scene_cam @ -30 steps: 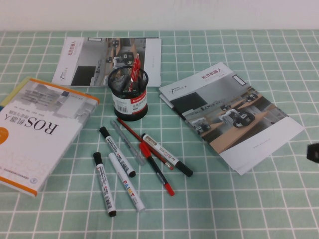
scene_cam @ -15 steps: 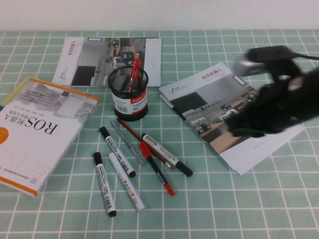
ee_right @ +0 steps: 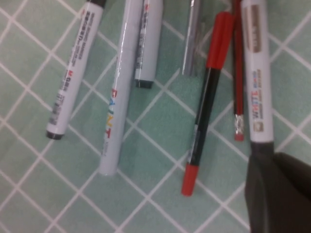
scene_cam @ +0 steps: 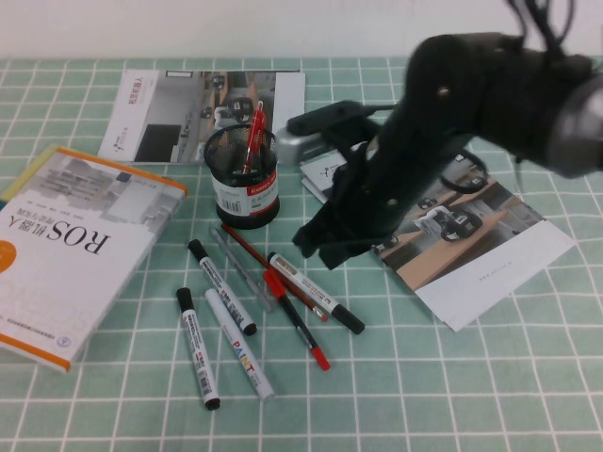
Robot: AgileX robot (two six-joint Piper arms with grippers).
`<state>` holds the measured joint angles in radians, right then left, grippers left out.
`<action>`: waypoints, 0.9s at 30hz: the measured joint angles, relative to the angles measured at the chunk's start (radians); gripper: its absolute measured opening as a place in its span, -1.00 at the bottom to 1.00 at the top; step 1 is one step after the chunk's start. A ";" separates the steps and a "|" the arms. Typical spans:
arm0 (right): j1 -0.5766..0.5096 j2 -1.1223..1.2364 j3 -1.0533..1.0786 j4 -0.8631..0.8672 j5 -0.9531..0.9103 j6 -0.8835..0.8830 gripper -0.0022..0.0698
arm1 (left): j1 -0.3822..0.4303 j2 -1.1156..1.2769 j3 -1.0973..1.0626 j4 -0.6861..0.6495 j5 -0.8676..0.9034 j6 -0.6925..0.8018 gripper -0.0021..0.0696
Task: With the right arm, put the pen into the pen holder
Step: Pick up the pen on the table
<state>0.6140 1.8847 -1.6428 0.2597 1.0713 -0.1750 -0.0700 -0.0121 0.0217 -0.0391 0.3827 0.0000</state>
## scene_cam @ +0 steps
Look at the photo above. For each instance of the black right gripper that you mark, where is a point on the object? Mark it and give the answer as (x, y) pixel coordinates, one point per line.
(377, 198)

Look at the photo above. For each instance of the white marker with brown label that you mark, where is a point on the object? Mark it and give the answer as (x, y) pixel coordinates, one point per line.
(306, 287)

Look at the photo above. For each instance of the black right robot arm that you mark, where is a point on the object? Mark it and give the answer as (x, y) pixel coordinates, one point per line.
(480, 85)

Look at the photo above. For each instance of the black pen with red cap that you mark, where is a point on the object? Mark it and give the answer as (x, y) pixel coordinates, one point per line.
(297, 320)

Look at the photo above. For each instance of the clear grey pen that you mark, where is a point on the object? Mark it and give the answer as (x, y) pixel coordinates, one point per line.
(240, 268)

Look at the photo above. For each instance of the black mesh pen holder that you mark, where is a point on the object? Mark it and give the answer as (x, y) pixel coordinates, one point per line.
(245, 200)

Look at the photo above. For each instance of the red click pen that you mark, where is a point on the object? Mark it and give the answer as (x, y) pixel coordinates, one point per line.
(255, 124)

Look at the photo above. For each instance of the AgileX robot brochure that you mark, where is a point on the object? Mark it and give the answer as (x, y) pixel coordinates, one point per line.
(310, 184)
(471, 273)

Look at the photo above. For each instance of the red pencil with eraser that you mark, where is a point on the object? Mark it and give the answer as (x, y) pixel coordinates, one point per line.
(238, 238)

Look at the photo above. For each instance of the white marker with black caps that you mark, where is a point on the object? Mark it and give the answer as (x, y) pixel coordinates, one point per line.
(195, 343)
(219, 282)

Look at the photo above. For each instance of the white paint marker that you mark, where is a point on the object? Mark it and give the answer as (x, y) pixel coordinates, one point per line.
(240, 348)

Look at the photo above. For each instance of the open robot brochure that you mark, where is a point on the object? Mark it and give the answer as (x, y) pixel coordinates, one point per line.
(160, 113)

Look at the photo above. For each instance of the white orange ROS book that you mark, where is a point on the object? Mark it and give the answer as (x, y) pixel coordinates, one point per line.
(70, 263)

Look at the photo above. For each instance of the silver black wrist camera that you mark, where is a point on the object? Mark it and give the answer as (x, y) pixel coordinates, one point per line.
(297, 143)

